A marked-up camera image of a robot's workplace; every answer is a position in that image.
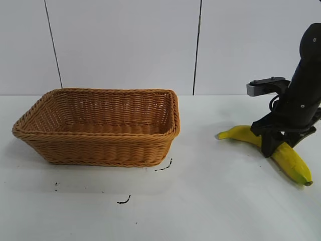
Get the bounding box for yellow banana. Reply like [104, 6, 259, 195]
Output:
[217, 125, 313, 187]

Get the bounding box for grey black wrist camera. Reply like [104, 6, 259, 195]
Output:
[246, 76, 289, 97]

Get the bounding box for brown woven wicker basket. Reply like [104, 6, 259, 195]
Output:
[12, 87, 181, 167]

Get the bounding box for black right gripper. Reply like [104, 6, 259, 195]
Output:
[251, 83, 321, 158]

